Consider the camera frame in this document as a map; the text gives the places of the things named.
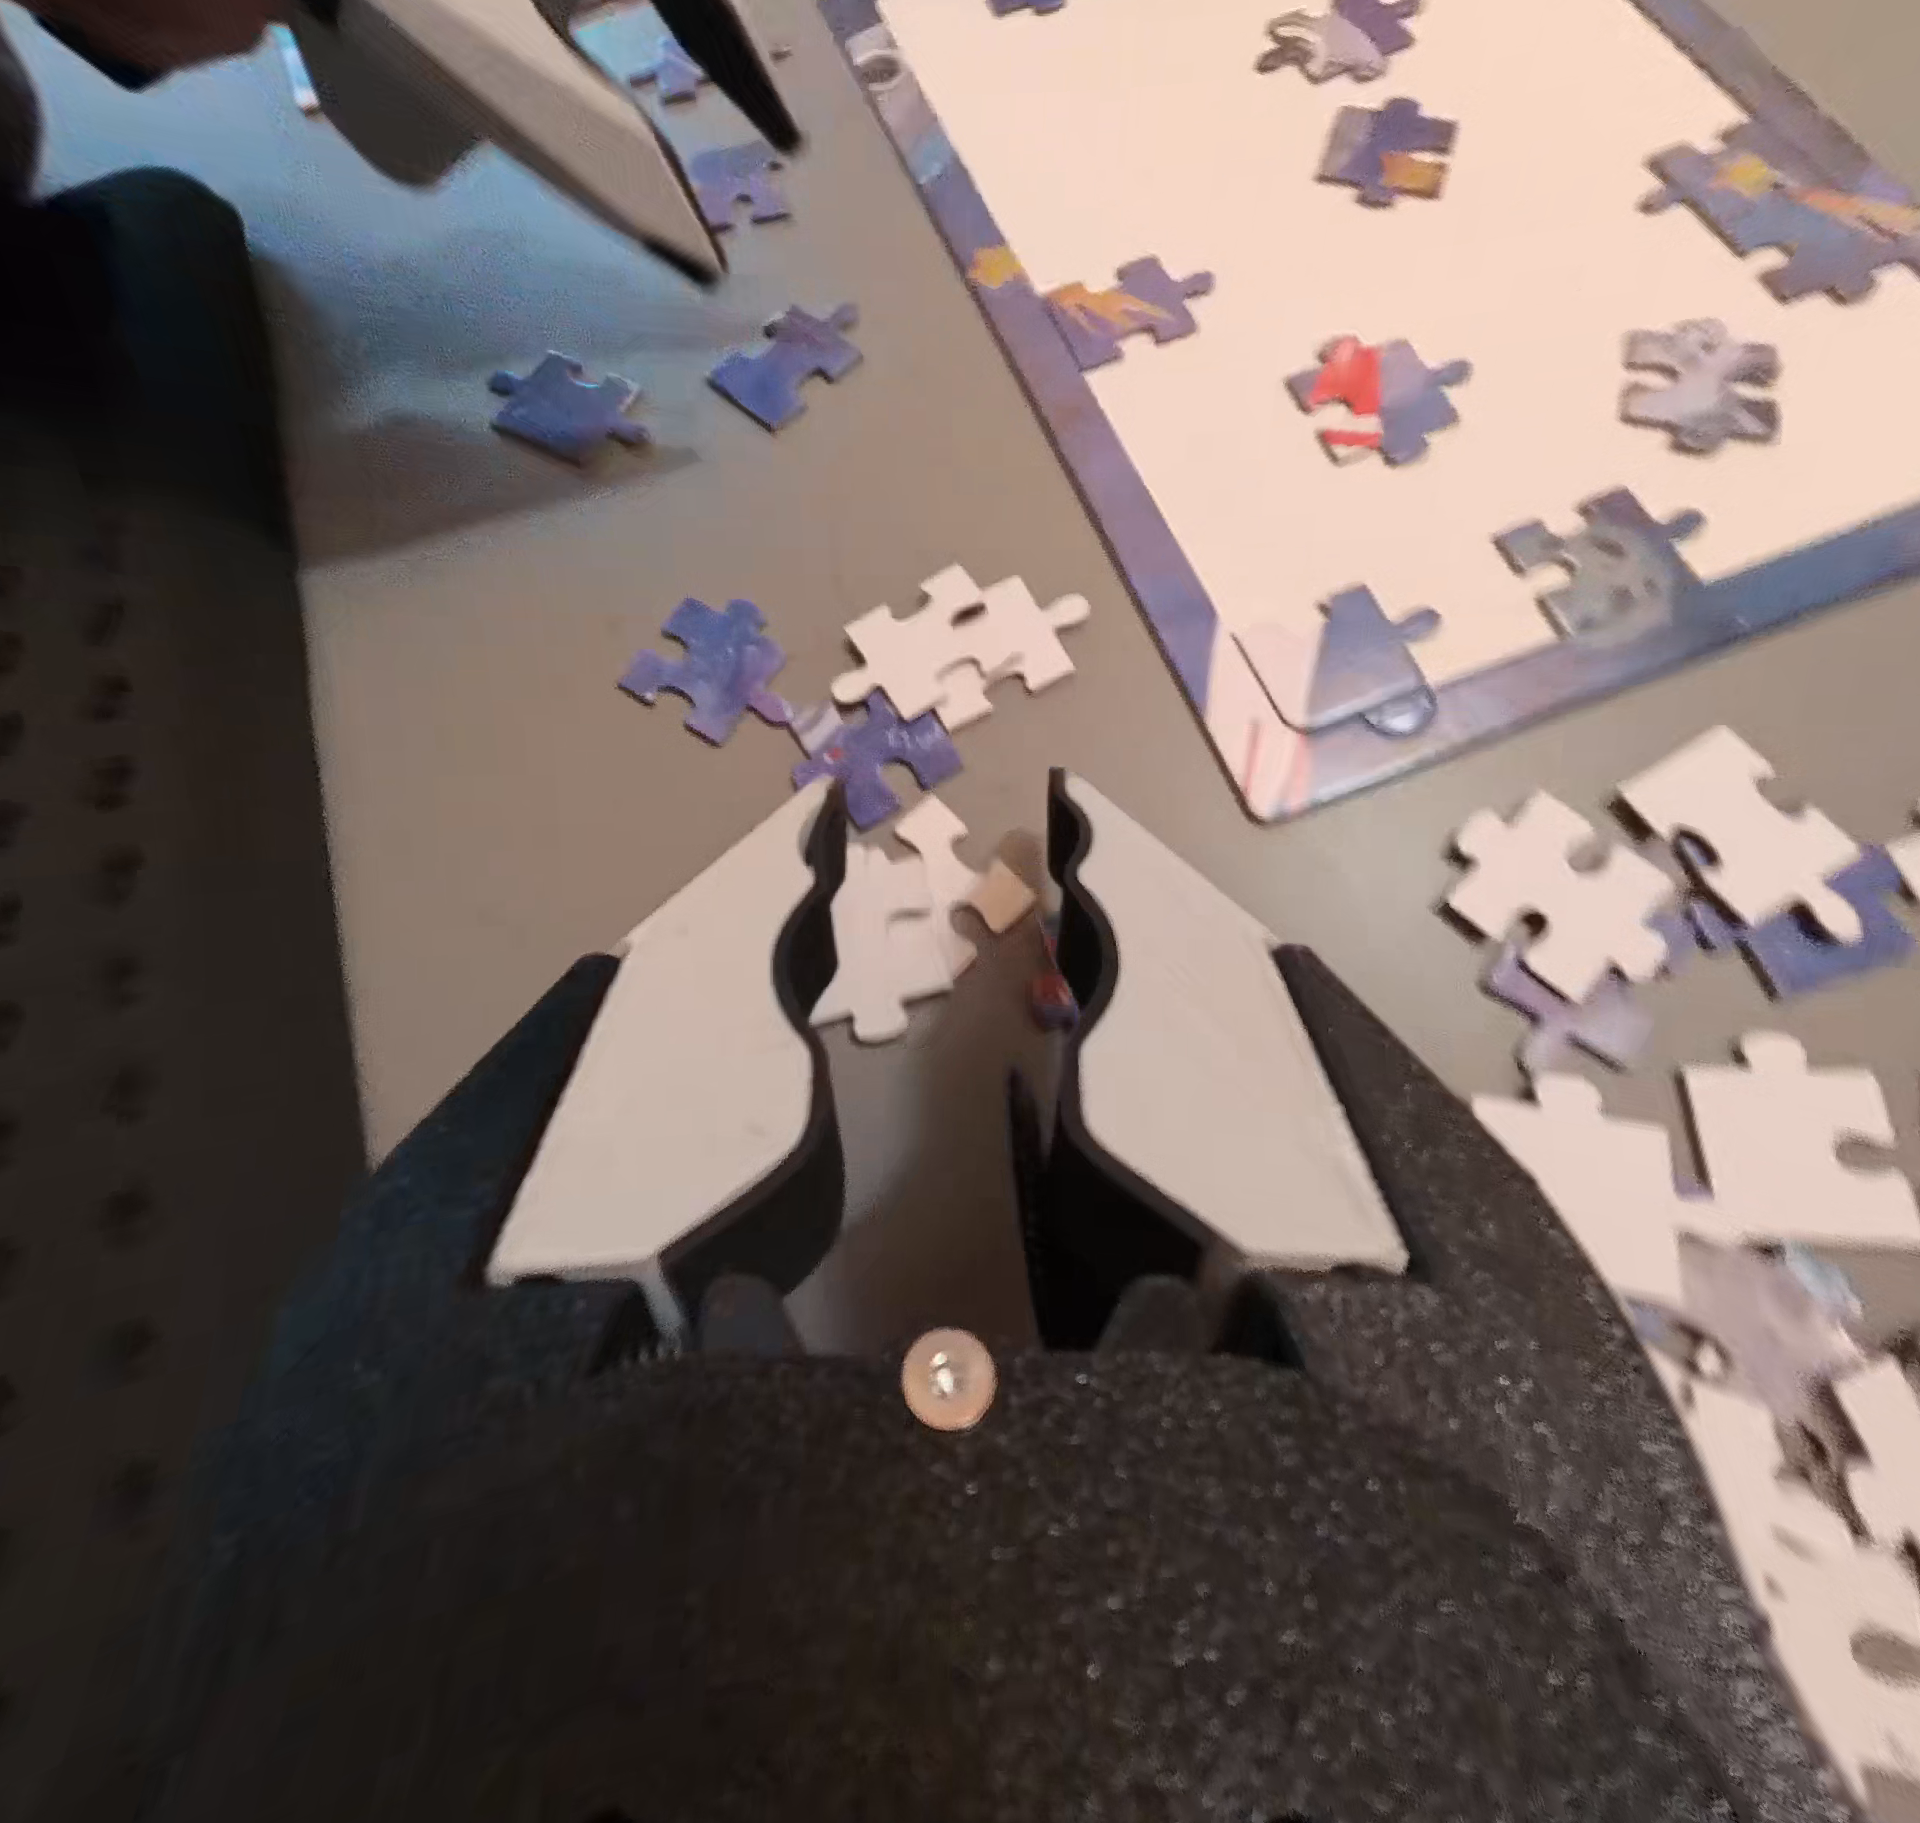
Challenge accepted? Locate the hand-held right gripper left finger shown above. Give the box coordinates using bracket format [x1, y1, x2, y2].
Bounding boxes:
[484, 777, 851, 1323]

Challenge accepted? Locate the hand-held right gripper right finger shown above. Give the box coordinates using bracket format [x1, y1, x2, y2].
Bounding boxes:
[1009, 772, 1411, 1352]

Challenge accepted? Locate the dark blue puzzle piece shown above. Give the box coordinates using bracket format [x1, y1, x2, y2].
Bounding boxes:
[709, 304, 864, 430]
[487, 353, 651, 464]

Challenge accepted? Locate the pile of puzzle pieces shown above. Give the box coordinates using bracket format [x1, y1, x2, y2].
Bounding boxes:
[618, 563, 1920, 1812]

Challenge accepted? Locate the blue space puzzle tray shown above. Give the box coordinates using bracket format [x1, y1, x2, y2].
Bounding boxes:
[815, 0, 1920, 823]

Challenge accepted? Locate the small grey robot puzzle piece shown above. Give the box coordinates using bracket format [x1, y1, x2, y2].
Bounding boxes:
[1619, 321, 1784, 454]

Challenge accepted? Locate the grey desk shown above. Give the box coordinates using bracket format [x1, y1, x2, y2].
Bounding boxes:
[0, 0, 1920, 1406]

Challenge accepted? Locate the blue orange star puzzle piece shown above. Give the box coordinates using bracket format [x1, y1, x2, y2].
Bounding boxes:
[1041, 255, 1213, 372]

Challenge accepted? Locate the purple grey banded puzzle piece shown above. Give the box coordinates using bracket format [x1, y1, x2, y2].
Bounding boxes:
[1256, 0, 1423, 86]

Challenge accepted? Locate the alien face puzzle piece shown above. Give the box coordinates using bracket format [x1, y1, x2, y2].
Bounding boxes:
[1492, 488, 1706, 642]

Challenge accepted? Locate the orange comet puzzle piece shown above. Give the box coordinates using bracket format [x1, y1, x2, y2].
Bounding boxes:
[1638, 125, 1920, 309]

